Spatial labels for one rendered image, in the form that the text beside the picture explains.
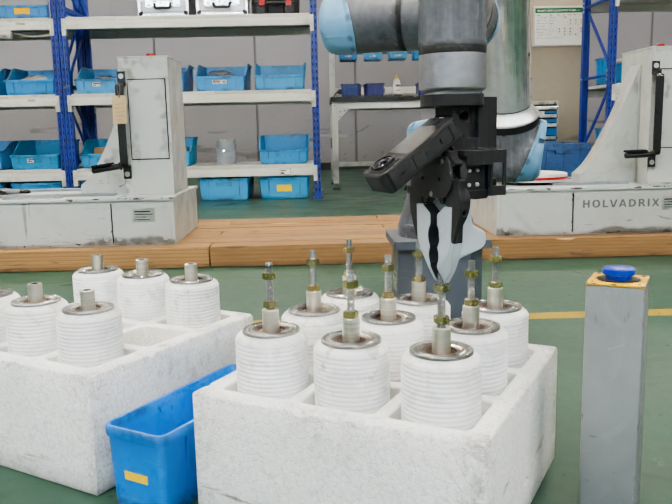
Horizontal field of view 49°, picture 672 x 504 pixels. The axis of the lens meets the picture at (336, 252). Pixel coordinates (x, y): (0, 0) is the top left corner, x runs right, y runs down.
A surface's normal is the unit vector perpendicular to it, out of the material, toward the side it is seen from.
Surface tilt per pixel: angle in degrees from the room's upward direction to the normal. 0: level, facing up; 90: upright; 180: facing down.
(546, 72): 90
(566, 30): 90
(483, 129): 90
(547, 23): 90
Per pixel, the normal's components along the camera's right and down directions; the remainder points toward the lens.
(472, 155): 0.51, 0.14
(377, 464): -0.46, 0.15
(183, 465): 0.87, 0.10
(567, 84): 0.03, 0.17
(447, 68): -0.26, 0.16
